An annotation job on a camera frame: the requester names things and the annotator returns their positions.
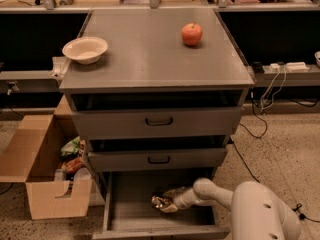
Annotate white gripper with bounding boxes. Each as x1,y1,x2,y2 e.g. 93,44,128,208
160,187,199,213

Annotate crushed shiny orange can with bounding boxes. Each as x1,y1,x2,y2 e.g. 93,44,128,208
151,195,172,211

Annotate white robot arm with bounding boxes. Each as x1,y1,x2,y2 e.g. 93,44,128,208
156,178,301,240

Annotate grey middle drawer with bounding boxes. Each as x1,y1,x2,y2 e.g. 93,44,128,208
88,136,227,172

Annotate grey drawer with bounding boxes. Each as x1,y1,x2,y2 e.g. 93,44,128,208
88,136,227,172
65,90,249,141
92,168,230,240

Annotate grey bottom drawer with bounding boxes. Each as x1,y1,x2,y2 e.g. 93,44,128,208
92,168,230,240

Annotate grey top drawer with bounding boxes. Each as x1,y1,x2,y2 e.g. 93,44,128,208
65,90,249,141

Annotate grey drawer cabinet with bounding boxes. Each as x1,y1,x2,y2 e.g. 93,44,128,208
59,7,256,240

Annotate orange snack bag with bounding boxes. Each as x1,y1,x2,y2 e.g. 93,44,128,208
62,157,84,174

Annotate green snack bag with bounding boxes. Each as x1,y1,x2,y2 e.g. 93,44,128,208
61,136,80,157

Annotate open cardboard box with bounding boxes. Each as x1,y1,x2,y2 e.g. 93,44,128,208
0,99,93,220

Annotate red apple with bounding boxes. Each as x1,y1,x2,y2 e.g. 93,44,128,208
181,22,202,46

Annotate white paper bowl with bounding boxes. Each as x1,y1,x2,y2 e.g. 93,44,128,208
62,37,108,65

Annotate white power strip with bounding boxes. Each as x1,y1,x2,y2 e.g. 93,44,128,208
269,62,309,73

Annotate black floor cable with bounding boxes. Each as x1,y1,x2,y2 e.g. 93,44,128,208
231,100,320,224

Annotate white charger cables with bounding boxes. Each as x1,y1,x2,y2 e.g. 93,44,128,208
259,67,288,113

